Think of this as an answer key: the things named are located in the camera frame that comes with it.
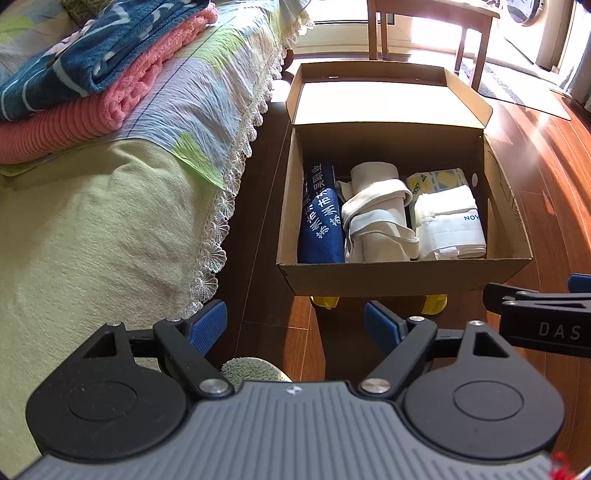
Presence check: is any cardboard box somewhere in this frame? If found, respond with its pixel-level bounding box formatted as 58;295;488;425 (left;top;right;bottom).
276;61;534;297

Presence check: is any yellow stool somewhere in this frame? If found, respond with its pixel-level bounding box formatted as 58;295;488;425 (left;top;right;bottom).
308;294;450;316

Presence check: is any washing machine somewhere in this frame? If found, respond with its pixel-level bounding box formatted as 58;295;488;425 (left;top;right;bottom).
502;0;579;71

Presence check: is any light green sofa cover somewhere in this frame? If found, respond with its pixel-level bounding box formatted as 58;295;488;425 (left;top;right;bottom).
0;138;232;476

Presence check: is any teal striped blanket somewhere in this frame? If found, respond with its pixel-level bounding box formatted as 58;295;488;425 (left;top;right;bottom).
0;0;214;123

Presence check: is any white cartoon print shopping bag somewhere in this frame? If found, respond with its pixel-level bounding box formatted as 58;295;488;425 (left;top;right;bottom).
406;168;488;262

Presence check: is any beige rolled bag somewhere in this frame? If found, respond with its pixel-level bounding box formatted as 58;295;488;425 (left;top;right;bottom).
335;161;420;263

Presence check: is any pink knitted blanket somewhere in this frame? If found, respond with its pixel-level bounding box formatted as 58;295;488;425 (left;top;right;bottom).
0;4;221;165

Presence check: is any wooden table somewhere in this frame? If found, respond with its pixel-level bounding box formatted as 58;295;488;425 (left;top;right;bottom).
367;0;502;91

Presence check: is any green fuzzy slipper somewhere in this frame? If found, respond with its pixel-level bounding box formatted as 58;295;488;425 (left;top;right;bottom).
220;356;293;394

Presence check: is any grey floor rug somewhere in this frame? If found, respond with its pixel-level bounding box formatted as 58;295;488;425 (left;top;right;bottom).
456;59;573;121

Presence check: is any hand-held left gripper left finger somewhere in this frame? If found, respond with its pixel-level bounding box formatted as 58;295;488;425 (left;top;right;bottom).
69;300;235;398

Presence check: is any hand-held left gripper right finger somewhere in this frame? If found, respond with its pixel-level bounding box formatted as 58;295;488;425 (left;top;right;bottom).
356;301;520;398

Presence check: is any red thread tassel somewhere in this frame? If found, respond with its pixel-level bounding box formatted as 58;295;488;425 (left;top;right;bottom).
549;452;575;480

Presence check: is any blue rolled bag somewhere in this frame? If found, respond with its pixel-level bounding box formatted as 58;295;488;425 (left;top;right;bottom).
297;160;346;264

